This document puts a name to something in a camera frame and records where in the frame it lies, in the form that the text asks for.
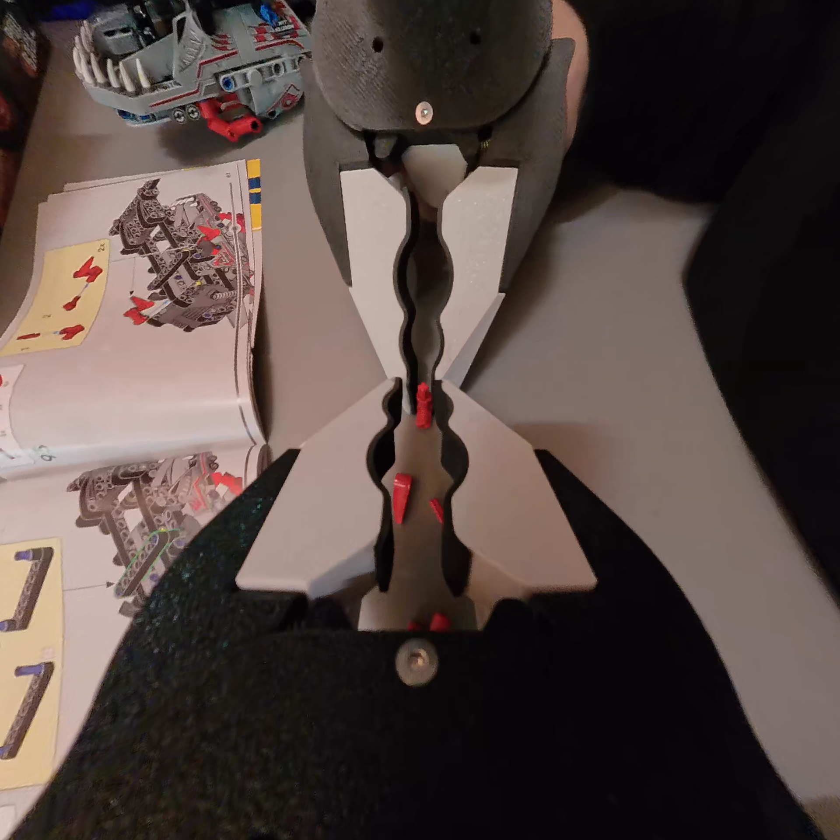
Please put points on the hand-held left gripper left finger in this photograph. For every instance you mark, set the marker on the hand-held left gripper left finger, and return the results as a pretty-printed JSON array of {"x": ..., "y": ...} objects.
[{"x": 308, "y": 518}]

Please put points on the grey desk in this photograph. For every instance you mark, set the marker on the grey desk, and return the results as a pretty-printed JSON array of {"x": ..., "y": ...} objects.
[{"x": 623, "y": 407}]

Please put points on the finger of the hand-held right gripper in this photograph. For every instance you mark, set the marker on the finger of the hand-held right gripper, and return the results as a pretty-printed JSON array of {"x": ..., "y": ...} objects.
[
  {"x": 371, "y": 249},
  {"x": 479, "y": 249}
]

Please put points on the dark printed cardboard box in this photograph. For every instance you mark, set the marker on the dark printed cardboard box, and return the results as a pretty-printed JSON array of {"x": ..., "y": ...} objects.
[{"x": 16, "y": 98}]

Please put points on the red toy connector piece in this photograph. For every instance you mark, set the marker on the red toy connector piece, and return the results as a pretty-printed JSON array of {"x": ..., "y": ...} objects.
[{"x": 424, "y": 403}]

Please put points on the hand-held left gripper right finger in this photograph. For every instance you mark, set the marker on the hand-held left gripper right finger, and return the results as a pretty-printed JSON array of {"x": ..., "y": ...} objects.
[{"x": 518, "y": 525}]

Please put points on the grey brick-built toy vehicle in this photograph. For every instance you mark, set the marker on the grey brick-built toy vehicle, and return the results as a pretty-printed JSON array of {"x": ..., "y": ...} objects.
[{"x": 197, "y": 72}]

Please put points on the toy building instruction booklet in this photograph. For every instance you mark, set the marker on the toy building instruction booklet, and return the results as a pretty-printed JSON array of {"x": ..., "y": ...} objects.
[{"x": 131, "y": 394}]

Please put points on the person's black hoodie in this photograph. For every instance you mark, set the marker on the person's black hoodie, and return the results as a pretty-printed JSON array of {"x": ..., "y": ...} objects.
[{"x": 754, "y": 131}]

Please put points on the red pointed toy claw piece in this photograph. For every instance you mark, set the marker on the red pointed toy claw piece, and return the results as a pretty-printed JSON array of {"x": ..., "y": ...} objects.
[{"x": 401, "y": 499}]

